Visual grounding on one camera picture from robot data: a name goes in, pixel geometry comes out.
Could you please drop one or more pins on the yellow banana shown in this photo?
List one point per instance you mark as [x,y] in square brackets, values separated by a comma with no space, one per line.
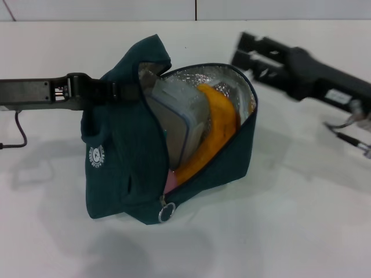
[223,116]

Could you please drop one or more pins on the clear plastic food container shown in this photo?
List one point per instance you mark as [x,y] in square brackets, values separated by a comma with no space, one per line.
[174,116]

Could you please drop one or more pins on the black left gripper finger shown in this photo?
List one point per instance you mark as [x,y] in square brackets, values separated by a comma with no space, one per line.
[116,92]

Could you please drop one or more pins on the dark teal insulated lunch bag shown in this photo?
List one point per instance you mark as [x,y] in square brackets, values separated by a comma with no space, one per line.
[121,162]

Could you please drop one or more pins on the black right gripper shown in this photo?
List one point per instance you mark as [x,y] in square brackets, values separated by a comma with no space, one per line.
[319,78]

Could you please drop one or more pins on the pink peach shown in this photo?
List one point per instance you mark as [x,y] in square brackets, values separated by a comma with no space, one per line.
[172,181]

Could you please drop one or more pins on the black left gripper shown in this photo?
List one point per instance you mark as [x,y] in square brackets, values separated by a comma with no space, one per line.
[23,94]

